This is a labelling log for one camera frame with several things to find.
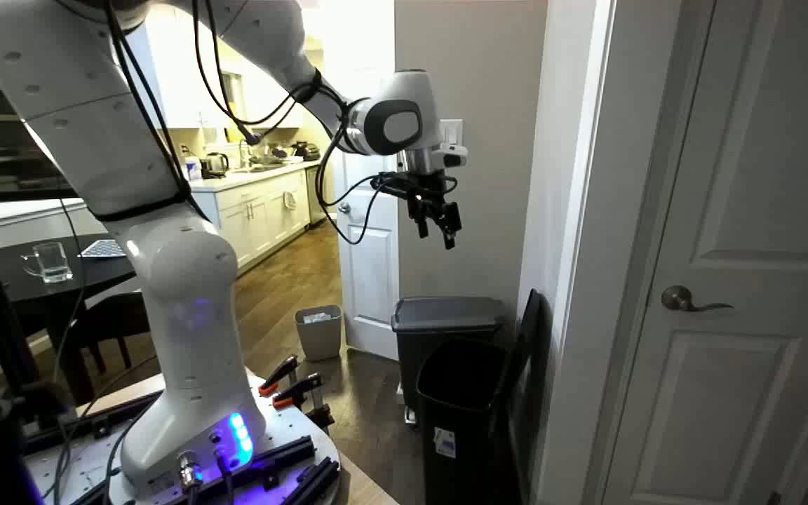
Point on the white panel door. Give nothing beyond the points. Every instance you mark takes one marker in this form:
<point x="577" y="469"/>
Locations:
<point x="748" y="280"/>

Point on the small grey waste basket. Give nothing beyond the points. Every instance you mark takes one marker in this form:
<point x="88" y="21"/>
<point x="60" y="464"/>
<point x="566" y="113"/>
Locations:
<point x="318" y="337"/>

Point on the black clamp with orange tips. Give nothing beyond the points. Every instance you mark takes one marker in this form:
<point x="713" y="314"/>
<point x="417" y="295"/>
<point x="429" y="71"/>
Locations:
<point x="279" y="374"/>
<point x="299" y="390"/>

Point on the black bin lid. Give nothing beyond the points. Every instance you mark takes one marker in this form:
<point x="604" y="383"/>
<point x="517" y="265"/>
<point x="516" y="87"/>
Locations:
<point x="529" y="393"/>

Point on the white kitchen base cabinets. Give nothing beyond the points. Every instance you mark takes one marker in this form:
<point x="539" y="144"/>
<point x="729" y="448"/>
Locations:
<point x="264" y="214"/>

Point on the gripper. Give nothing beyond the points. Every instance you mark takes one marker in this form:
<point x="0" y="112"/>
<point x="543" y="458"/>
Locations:
<point x="426" y="185"/>

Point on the glass mug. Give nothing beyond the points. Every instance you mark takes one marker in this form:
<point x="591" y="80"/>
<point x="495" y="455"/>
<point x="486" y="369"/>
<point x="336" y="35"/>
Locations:
<point x="50" y="265"/>

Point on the dark wooden chair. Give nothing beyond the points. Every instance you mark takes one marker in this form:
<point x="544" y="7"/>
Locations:
<point x="113" y="319"/>

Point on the white wall switch plate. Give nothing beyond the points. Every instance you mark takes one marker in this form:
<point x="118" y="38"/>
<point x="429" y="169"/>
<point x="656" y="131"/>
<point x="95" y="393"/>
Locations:
<point x="452" y="132"/>

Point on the white door with round knob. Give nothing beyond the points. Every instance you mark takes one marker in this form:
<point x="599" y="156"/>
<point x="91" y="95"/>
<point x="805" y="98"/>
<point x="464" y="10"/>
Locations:
<point x="373" y="280"/>

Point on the white kitchen wall cabinets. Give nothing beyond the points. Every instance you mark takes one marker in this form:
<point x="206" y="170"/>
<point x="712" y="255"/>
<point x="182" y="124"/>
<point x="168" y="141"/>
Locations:
<point x="179" y="77"/>

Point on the black bin with grey lid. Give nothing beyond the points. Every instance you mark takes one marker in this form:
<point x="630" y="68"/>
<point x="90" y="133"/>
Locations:
<point x="439" y="319"/>

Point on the checked placemat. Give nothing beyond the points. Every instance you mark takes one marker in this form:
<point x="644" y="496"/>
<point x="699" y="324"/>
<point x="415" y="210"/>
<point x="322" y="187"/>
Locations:
<point x="104" y="248"/>

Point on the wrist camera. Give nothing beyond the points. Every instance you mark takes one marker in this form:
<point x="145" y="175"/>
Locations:
<point x="391" y="184"/>

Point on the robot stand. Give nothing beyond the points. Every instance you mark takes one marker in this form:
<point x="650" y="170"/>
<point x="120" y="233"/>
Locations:
<point x="292" y="449"/>

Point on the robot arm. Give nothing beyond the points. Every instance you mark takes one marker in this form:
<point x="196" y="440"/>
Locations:
<point x="179" y="294"/>

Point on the electric kettle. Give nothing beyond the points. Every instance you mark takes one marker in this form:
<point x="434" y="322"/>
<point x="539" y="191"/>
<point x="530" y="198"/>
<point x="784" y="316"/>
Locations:
<point x="214" y="165"/>

